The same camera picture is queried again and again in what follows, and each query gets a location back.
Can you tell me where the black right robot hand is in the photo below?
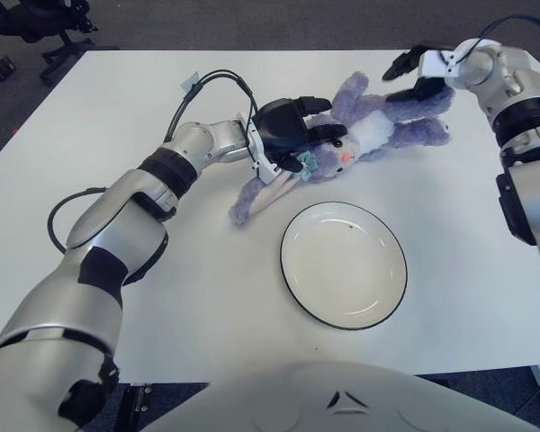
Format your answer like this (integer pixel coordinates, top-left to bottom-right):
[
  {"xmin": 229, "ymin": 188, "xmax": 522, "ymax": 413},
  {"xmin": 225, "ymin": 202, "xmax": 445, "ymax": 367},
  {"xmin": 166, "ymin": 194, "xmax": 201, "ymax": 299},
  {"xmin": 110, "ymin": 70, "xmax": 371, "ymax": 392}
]
[{"xmin": 381, "ymin": 43, "xmax": 461, "ymax": 103}]

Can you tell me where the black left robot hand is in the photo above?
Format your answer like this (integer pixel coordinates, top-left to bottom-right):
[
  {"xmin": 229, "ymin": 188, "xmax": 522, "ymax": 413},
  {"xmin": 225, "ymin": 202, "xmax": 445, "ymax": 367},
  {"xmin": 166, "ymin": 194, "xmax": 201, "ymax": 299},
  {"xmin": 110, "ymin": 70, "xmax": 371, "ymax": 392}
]
[{"xmin": 243, "ymin": 94, "xmax": 348, "ymax": 185}]

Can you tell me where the purple plush bunny doll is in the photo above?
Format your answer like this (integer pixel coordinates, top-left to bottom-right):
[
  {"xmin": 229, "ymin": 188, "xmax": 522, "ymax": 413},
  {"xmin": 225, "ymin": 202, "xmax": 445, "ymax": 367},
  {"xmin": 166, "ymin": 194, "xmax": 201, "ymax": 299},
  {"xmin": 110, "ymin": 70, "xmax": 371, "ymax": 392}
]
[{"xmin": 230, "ymin": 71, "xmax": 455, "ymax": 229}]

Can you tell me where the white plate black rim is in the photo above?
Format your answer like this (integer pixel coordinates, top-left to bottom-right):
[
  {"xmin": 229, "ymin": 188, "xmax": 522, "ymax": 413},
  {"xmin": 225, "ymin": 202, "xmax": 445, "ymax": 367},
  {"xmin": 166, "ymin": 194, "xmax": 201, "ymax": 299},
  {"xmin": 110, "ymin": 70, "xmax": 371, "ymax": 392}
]
[{"xmin": 279, "ymin": 201, "xmax": 409, "ymax": 333}]

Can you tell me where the silver robot torso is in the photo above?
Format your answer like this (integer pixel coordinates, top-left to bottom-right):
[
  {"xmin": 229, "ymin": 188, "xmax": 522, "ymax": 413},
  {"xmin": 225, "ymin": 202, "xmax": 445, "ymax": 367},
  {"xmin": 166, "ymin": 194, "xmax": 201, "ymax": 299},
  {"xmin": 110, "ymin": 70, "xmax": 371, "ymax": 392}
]
[{"xmin": 143, "ymin": 359, "xmax": 540, "ymax": 432}]

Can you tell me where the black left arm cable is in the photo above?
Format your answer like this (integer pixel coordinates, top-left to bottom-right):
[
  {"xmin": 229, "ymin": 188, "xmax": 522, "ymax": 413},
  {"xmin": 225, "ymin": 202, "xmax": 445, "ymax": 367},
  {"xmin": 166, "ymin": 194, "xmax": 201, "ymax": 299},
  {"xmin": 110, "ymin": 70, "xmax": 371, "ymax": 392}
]
[{"xmin": 47, "ymin": 68, "xmax": 260, "ymax": 253}]

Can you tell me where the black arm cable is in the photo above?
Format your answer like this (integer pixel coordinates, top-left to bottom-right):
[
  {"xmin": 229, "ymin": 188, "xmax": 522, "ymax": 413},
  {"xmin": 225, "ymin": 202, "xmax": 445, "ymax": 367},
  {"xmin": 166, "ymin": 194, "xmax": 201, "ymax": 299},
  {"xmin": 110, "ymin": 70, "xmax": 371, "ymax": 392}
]
[
  {"xmin": 47, "ymin": 68, "xmax": 260, "ymax": 253},
  {"xmin": 454, "ymin": 15, "xmax": 540, "ymax": 86}
]

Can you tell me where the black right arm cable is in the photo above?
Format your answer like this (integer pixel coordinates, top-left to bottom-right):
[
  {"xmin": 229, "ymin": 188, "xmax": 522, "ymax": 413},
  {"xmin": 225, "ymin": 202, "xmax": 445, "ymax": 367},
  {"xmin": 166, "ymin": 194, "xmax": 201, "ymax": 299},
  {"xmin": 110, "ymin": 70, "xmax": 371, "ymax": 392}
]
[{"xmin": 454, "ymin": 15, "xmax": 540, "ymax": 86}]

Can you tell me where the black table bracket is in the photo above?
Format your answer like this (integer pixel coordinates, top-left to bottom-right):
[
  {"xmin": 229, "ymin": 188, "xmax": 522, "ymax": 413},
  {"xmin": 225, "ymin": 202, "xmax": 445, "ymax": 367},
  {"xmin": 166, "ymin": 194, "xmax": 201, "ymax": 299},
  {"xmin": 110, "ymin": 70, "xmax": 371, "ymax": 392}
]
[{"xmin": 125, "ymin": 382, "xmax": 153, "ymax": 418}]

